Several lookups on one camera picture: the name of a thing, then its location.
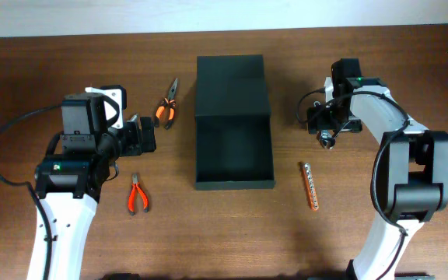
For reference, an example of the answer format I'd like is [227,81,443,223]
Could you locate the orange black needle-nose pliers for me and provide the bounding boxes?
[153,78,178,130]

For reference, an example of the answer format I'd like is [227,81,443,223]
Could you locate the orange socket bit rail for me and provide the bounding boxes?
[300,162,319,211]

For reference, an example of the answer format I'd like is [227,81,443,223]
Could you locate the black box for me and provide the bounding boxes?
[194,54,275,191]

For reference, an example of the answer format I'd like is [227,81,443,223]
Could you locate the silver adjustable wrench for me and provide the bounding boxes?
[317,130,336,149]

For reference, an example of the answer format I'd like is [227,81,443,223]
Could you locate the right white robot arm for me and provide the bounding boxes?
[305,75,448,279]

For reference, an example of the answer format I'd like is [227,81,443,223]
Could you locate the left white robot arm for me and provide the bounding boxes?
[27,92,156,279]

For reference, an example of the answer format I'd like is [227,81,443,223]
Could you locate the yellow black screwdriver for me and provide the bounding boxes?
[128,114,138,122]

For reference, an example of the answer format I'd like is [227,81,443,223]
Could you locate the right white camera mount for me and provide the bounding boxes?
[324,77,334,103]

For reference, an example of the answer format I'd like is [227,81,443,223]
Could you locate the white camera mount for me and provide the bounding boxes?
[324,77,334,103]
[85,85,127,129]

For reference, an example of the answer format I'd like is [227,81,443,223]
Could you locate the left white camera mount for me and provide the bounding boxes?
[85,85,127,129]

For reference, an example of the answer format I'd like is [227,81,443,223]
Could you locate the red handled cutting pliers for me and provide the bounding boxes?
[128,173,149,215]

